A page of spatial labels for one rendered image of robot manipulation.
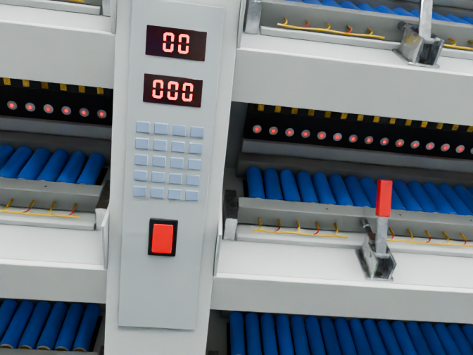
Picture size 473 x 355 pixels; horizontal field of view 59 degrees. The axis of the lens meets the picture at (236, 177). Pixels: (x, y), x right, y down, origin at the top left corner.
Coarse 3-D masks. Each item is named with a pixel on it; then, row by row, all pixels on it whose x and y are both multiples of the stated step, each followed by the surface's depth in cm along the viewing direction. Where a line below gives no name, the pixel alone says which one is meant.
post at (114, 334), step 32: (128, 0) 32; (192, 0) 32; (224, 0) 32; (128, 32) 32; (224, 32) 33; (128, 64) 33; (224, 64) 33; (224, 96) 34; (224, 128) 35; (224, 160) 35; (128, 352) 39; (160, 352) 40; (192, 352) 40
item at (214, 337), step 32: (224, 320) 57; (256, 320) 55; (288, 320) 56; (320, 320) 57; (352, 320) 57; (384, 320) 58; (416, 320) 59; (224, 352) 53; (256, 352) 51; (288, 352) 52; (320, 352) 52; (352, 352) 53; (384, 352) 53; (416, 352) 54; (448, 352) 55
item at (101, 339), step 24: (0, 312) 51; (24, 312) 52; (48, 312) 53; (72, 312) 53; (96, 312) 53; (0, 336) 49; (24, 336) 49; (48, 336) 49; (72, 336) 50; (96, 336) 52
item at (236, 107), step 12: (240, 108) 54; (240, 120) 55; (36, 132) 53; (228, 132) 55; (240, 132) 55; (228, 144) 55; (240, 144) 55; (228, 156) 56; (288, 156) 56; (420, 168) 58
